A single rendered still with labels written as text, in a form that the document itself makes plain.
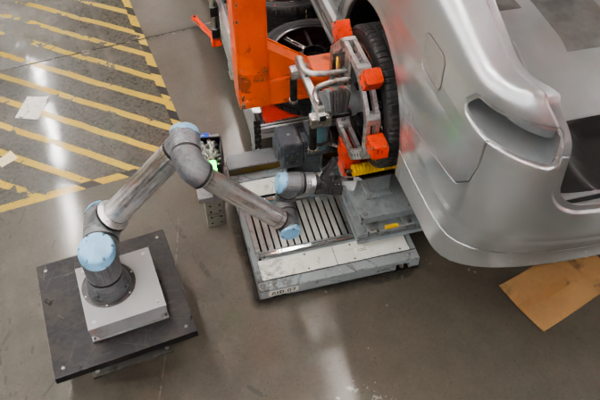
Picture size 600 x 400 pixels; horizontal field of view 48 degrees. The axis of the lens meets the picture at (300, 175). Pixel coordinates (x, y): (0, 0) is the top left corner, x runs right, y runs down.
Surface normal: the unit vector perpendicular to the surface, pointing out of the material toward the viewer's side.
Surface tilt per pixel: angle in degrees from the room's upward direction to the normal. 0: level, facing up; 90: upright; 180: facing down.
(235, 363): 0
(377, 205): 0
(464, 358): 0
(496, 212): 90
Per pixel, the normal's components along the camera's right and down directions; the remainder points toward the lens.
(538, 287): 0.01, -0.68
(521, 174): -0.26, 0.69
